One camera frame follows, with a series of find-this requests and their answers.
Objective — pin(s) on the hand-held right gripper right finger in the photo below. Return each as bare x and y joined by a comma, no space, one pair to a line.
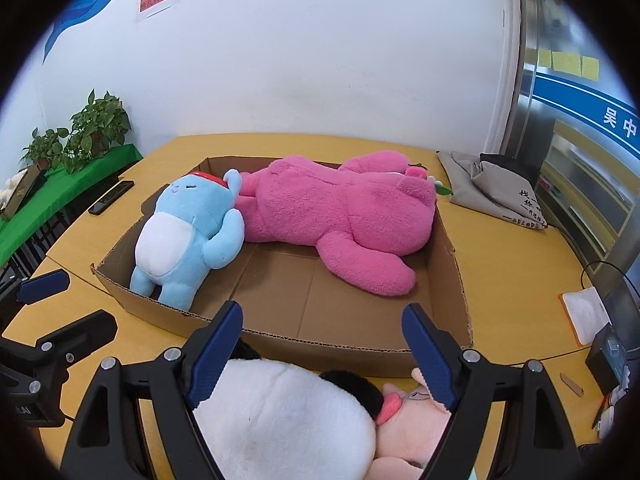
430,355

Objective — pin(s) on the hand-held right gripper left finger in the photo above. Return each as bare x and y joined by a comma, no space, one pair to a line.
215,355

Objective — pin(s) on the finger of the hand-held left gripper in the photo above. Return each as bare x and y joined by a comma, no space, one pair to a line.
85,332
45,285

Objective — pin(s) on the pink pig plush toy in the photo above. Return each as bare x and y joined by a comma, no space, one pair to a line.
405,430

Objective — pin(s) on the white panda plush toy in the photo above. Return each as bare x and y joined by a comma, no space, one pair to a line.
280,420

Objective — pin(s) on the blue plush toy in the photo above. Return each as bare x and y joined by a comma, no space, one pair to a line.
210,255

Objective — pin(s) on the cardboard box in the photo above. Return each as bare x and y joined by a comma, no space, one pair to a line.
310,300

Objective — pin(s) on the pink bear plush toy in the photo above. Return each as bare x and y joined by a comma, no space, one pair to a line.
325,205

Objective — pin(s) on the black chair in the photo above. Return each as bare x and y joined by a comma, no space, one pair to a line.
40,240

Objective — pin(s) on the small white plush toy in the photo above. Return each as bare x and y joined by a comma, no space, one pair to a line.
7,187

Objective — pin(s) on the black remote control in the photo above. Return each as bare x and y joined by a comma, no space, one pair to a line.
111,198

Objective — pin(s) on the small potted plant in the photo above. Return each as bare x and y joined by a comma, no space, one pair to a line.
45,147

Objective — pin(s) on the small beige stick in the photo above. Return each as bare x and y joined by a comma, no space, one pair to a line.
572,385

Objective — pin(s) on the white orange-edged pad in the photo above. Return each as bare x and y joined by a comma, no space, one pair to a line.
585,315

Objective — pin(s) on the green plush piece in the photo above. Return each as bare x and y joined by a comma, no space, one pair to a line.
442,189

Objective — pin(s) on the tall potted plant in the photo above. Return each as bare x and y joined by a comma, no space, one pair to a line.
97,125

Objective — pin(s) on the grey tote bag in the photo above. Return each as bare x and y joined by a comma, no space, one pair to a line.
480,190

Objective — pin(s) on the black small box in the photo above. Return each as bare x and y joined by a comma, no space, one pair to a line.
605,360

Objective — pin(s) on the small pink strawberry toy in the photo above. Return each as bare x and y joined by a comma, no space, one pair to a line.
417,171

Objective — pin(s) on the white charger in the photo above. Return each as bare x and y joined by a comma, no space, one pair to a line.
607,410

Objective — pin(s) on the metal framed glass door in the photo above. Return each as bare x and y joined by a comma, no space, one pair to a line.
525,85

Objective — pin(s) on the blue door banner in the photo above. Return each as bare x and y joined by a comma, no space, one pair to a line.
575,100

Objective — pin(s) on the yellow sticky note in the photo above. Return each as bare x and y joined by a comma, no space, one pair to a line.
567,61
545,57
590,67

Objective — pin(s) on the wooden picture frame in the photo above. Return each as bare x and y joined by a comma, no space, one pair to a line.
22,192

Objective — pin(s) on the blue wall decal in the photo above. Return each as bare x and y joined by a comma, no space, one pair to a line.
75,12

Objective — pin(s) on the red wall sign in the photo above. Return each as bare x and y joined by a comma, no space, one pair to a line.
156,1

